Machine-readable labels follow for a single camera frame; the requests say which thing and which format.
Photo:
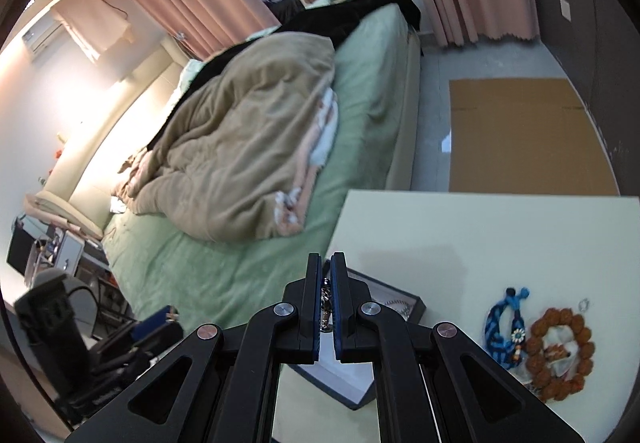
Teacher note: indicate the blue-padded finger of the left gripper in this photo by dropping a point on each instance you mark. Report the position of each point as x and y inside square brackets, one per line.
[160, 330]

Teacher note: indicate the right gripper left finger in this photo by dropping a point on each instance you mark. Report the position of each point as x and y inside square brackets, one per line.
[301, 342]

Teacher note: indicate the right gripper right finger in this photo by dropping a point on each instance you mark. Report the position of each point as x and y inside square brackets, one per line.
[354, 340]

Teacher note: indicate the black jewelry box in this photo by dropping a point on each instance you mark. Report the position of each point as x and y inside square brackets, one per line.
[351, 383]

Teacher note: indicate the beige comforter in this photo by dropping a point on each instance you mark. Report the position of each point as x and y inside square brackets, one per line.
[238, 159]

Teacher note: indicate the green bed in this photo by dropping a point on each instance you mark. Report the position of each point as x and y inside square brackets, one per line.
[155, 264]

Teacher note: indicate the brown cardboard sheet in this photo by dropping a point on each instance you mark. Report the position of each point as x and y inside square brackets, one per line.
[525, 136]

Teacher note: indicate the black clothing on bed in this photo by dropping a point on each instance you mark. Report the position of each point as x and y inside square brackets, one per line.
[336, 22]

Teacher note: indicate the wall air conditioner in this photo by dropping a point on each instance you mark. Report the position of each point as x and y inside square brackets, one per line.
[40, 35]

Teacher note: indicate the white wall switch plate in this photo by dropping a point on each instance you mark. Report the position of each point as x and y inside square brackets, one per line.
[566, 12]

